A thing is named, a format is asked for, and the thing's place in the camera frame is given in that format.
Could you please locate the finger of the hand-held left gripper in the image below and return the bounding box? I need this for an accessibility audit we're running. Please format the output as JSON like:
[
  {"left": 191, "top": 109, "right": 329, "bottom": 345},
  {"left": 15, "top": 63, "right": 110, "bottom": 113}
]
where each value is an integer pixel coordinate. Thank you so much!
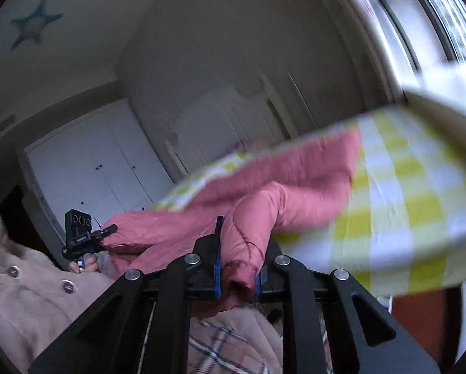
[
  {"left": 28, "top": 215, "right": 226, "bottom": 374},
  {"left": 95, "top": 223, "right": 119, "bottom": 247},
  {"left": 254, "top": 237, "right": 440, "bottom": 374}
]

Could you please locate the pink quilted jacket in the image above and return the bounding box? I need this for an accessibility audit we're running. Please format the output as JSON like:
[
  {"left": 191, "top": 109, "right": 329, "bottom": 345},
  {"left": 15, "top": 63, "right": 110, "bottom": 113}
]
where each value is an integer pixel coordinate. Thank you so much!
[{"left": 98, "top": 128, "right": 364, "bottom": 310}]

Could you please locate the person's left hand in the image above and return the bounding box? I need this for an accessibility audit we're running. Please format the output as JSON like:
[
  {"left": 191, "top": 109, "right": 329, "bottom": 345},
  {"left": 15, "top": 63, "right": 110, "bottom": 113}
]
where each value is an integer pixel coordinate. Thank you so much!
[{"left": 69, "top": 253, "right": 100, "bottom": 275}]

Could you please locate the white wardrobe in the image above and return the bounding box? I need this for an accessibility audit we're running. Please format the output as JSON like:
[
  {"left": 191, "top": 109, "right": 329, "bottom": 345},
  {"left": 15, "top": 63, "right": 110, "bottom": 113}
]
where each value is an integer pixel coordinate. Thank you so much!
[{"left": 23, "top": 97, "right": 175, "bottom": 238}]

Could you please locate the beige coat with plaid lining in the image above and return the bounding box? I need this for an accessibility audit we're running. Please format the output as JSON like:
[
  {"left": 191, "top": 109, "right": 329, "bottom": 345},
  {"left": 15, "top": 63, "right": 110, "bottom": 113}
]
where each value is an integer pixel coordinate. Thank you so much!
[{"left": 0, "top": 206, "right": 331, "bottom": 374}]

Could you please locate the white wooden headboard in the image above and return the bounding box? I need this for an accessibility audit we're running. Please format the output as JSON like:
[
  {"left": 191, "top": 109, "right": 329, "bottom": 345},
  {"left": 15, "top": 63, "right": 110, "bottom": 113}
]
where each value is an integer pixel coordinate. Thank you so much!
[{"left": 165, "top": 74, "right": 296, "bottom": 176}]

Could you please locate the yellow checked bed sheet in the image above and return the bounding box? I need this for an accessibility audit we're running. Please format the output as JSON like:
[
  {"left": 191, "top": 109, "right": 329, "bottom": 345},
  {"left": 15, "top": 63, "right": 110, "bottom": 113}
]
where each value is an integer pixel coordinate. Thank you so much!
[{"left": 151, "top": 107, "right": 466, "bottom": 297}]

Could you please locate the star shaped ceiling lamp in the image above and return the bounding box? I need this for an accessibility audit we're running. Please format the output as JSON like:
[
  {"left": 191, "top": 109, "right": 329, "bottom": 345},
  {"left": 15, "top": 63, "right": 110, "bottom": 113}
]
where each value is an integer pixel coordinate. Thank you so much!
[{"left": 9, "top": 0, "right": 64, "bottom": 51}]

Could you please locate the beige window sill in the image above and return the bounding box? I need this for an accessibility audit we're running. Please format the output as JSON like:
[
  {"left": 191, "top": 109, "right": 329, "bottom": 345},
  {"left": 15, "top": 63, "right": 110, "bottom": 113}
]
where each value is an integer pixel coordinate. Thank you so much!
[{"left": 402, "top": 60, "right": 466, "bottom": 164}]

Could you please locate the dark framed window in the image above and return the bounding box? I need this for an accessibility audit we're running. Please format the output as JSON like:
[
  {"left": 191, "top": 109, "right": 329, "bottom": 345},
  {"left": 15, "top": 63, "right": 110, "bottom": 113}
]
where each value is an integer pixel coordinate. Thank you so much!
[{"left": 350, "top": 0, "right": 466, "bottom": 98}]

